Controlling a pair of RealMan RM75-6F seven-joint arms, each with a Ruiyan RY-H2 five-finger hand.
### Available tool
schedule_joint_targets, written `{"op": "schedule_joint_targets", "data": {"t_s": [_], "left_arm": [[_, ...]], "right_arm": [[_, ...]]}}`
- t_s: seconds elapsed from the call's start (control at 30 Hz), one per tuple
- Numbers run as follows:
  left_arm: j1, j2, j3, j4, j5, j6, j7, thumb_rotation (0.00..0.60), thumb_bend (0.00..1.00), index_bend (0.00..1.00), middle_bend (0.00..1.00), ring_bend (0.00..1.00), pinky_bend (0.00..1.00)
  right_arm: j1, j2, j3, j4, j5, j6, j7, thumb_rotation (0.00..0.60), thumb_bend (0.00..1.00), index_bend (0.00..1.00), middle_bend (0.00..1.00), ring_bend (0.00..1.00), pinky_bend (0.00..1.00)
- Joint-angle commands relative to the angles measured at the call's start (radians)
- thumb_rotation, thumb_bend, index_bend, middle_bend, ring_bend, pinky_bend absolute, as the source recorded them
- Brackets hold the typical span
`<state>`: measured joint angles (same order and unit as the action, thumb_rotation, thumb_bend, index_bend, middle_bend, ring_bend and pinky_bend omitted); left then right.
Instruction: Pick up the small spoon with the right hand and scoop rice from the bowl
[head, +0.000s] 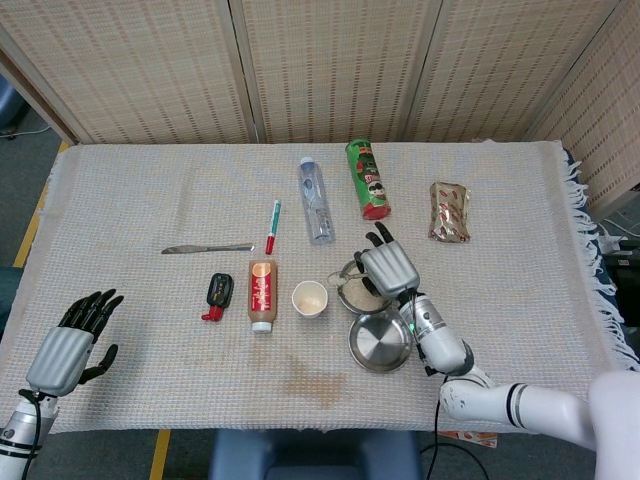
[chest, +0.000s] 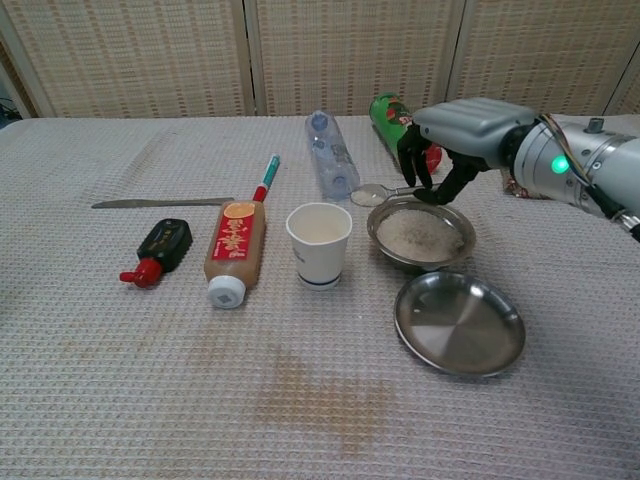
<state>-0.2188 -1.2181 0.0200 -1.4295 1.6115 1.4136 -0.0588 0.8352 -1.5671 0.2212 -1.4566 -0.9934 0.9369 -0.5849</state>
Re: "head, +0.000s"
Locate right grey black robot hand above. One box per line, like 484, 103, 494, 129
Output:
353, 222, 421, 301

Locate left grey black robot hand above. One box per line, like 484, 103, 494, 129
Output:
24, 288, 125, 399

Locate small metal spoon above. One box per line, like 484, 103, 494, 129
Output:
327, 269, 369, 284

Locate blue robot base seat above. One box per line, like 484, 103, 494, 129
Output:
208, 428, 422, 480

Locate steel bowl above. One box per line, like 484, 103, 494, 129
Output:
335, 256, 399, 316

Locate empty steel plate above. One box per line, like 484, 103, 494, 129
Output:
348, 310, 415, 374

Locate white paper cup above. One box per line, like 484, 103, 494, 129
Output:
291, 280, 329, 320

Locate gold snack packet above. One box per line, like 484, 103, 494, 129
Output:
427, 181, 473, 245

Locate green chips can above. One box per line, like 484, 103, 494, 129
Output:
345, 139, 391, 222

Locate clear plastic water bottle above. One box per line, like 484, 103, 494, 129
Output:
298, 156, 336, 246

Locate red green white marker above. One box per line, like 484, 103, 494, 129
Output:
264, 199, 283, 256

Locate brown sauce bottle white cap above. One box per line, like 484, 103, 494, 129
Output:
247, 259, 279, 335

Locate black red small gadget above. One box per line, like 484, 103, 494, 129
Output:
201, 272, 235, 322

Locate metal table knife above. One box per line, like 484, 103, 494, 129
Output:
160, 242, 257, 256

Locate white woven tablecloth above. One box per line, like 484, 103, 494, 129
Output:
0, 138, 640, 435

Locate orange printed packet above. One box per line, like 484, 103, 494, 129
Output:
433, 430, 501, 449

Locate woven bamboo folding screen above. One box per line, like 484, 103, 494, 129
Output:
0, 0, 640, 221

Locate black box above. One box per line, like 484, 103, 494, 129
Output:
599, 239, 640, 321

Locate blue chair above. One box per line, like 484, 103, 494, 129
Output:
0, 82, 26, 134

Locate black floor cable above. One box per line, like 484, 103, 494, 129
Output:
419, 397, 501, 480

